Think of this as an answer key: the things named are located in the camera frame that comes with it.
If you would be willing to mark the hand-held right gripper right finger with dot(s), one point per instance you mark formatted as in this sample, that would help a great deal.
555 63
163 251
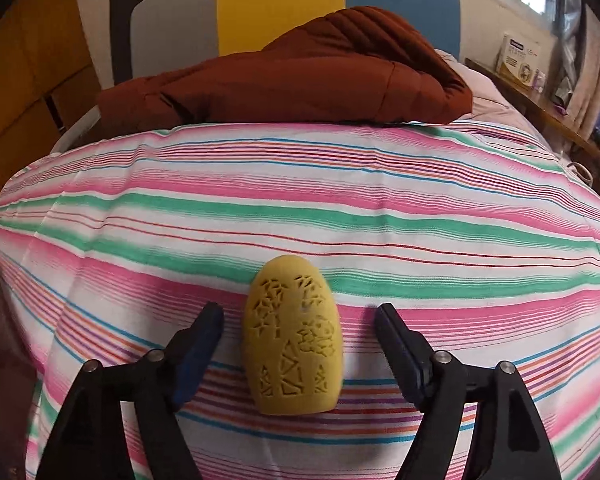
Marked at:
405 355

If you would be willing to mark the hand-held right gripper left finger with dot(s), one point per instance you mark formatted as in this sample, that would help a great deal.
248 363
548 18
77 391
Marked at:
200 350

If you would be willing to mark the yellow oval perforated device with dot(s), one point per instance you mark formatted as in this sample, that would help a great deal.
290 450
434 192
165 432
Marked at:
292 350

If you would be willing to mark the pink green striped blanket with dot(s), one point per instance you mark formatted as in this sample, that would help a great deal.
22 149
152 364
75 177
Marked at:
330 210

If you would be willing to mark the pale pink pillow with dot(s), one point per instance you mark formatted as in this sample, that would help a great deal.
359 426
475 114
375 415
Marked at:
480 90

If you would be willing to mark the wooden bedside desk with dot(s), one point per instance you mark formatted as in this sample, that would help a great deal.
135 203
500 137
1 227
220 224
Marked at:
540 105

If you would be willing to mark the brown quilted jacket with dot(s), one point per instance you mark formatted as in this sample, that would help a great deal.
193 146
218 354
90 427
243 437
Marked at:
305 75

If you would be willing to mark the white printed cardboard box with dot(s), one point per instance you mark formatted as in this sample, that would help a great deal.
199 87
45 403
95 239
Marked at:
517 60

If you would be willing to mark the wooden wardrobe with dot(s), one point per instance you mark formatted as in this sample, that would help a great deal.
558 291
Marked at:
30 60

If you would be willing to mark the beige and silver curtain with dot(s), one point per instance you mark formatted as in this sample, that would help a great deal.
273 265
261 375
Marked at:
590 70

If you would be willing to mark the grey yellow blue headboard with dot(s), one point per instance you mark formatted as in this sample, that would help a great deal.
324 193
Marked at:
280 0

